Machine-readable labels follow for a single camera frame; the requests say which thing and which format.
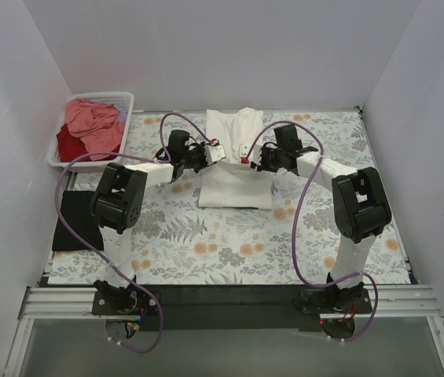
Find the white t shirt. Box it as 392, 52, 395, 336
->
199, 108, 273, 210

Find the folded black t shirt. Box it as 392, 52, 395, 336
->
52, 191, 104, 252

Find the aluminium frame rail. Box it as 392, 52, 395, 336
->
19, 284, 442, 319

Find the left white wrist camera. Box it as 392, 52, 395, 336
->
204, 138, 226, 166

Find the white plastic laundry basket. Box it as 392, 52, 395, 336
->
47, 91, 134, 172

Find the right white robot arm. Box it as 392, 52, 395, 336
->
240, 121, 392, 313

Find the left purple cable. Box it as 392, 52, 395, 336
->
55, 112, 218, 353

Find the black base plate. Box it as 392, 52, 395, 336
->
92, 285, 372, 332

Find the pink t shirt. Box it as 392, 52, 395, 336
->
65, 98, 126, 152

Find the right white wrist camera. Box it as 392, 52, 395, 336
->
238, 144, 262, 165

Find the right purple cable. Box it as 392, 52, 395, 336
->
244, 121, 377, 345

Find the floral patterned table mat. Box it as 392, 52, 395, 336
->
46, 112, 410, 285

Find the purple cable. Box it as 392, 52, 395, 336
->
55, 112, 218, 353
244, 121, 377, 345

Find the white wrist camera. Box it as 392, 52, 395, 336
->
204, 138, 226, 166
238, 144, 262, 165

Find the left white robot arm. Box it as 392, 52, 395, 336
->
90, 130, 226, 314

